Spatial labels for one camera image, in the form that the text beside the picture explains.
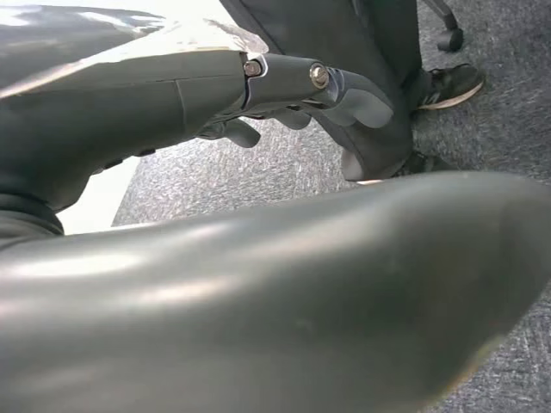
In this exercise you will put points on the person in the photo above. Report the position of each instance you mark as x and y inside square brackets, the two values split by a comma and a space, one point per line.
[370, 40]

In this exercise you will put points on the ribbed grey left arm sleeve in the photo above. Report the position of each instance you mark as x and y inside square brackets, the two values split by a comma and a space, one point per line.
[21, 219]

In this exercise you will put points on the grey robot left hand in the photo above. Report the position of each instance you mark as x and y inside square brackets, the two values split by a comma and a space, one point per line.
[275, 308]

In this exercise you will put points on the black shoe white sole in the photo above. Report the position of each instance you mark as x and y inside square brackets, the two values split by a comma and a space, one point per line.
[452, 85]

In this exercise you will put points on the black office chair caster leg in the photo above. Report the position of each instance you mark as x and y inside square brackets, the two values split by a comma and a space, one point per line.
[450, 35]

